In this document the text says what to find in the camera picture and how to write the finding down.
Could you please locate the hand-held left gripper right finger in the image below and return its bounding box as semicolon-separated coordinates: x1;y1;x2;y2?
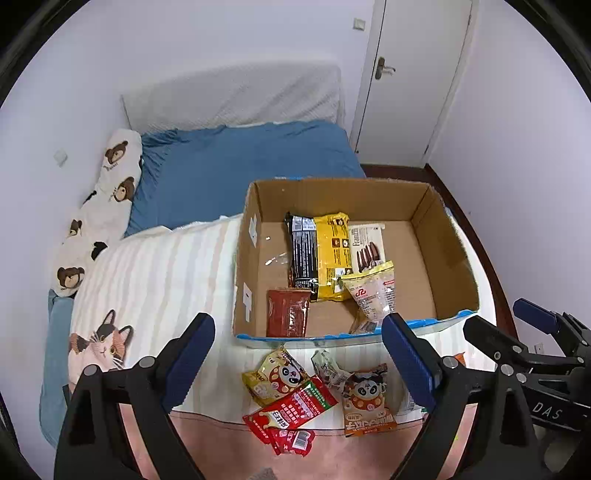
381;313;539;480

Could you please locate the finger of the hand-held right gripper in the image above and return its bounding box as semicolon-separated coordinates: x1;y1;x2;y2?
512;298;591;348
463;315;542;376

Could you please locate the black snack packet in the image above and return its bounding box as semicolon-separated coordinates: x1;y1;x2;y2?
284;212;321;289

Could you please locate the red and green snack packet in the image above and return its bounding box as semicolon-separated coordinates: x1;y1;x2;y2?
242;376;339;444

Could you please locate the cardboard box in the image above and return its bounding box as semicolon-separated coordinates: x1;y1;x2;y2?
232;178;481;349

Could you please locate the dark red snack packet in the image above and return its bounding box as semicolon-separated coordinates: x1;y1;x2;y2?
265;288;312;339

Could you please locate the striped blanket with cat print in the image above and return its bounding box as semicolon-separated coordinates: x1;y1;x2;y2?
68;215;518;480

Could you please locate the white quilted headboard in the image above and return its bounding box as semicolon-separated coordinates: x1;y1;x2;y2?
121;62;345;134

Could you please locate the white and green snack packet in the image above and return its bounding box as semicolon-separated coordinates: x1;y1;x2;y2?
394;392;432;418

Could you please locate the white door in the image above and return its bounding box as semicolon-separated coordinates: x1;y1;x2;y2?
349;0;478;167

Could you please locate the small white snack packet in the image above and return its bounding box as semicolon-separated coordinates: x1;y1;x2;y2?
311;349;354;393

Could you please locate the yellow panda snack packet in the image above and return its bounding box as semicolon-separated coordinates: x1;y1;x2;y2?
241;348;310;408

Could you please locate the small red snack packet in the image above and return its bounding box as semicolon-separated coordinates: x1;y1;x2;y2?
268;427;317;456

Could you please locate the orange panda snack packet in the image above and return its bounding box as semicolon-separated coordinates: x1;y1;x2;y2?
342;364;398;437

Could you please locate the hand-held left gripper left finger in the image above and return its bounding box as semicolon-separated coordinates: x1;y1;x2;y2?
54;313;216;480

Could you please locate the white bear print pillow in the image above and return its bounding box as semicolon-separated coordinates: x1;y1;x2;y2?
50;128;144;298

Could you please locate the white cookie packet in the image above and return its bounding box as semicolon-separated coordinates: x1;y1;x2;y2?
347;223;386;278

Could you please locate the translucent packet with red logo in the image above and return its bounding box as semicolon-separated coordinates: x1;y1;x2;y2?
341;261;398;324

